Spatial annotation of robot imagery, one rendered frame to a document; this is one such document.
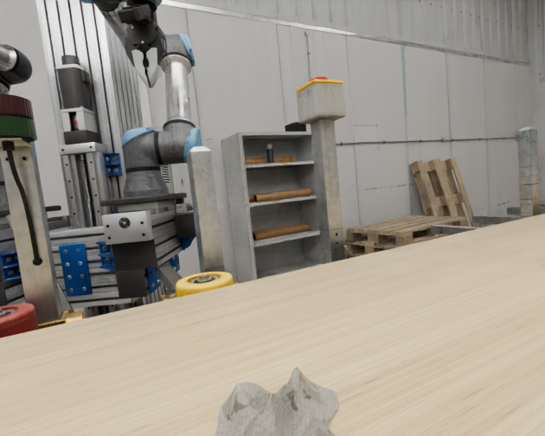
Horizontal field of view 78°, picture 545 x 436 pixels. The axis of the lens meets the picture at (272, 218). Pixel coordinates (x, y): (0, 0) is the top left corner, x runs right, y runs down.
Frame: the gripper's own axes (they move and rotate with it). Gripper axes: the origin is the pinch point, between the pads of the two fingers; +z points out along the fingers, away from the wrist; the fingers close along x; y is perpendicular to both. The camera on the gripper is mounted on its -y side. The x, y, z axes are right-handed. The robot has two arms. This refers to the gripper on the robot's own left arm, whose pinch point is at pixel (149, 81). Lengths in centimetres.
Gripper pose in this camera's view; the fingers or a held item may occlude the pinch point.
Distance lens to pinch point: 94.7
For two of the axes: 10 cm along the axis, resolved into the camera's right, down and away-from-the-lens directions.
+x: -10.0, 1.0, 0.2
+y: 0.1, -0.9, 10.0
